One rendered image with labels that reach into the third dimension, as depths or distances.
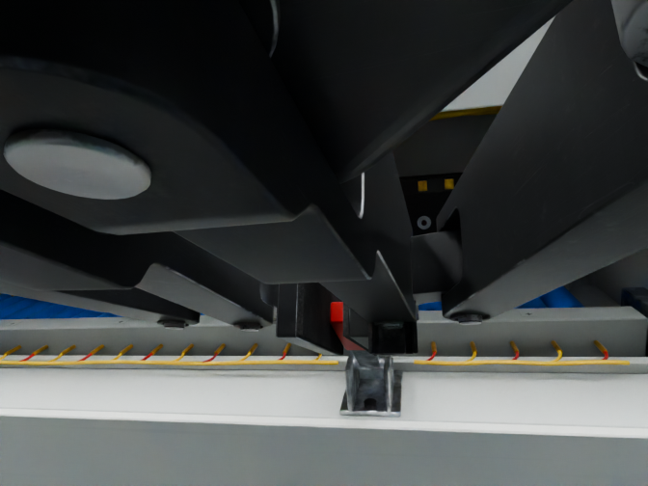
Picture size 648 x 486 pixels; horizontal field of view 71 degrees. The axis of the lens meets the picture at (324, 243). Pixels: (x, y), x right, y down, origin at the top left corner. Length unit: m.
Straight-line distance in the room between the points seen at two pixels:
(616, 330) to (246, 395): 0.19
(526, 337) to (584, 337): 0.03
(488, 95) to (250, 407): 0.19
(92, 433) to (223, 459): 0.07
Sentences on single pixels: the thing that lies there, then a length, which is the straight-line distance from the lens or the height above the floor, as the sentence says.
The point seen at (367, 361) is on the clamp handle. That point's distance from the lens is 0.22.
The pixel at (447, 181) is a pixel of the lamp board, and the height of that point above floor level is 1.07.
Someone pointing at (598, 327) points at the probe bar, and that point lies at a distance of 0.28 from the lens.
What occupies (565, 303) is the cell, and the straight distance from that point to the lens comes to 0.31.
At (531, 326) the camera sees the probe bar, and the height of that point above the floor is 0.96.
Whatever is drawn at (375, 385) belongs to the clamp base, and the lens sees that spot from 0.24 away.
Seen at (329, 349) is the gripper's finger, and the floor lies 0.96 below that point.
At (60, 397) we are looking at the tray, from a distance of 0.30.
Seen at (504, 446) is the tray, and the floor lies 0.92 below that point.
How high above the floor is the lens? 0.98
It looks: 7 degrees up
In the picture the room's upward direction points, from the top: 1 degrees counter-clockwise
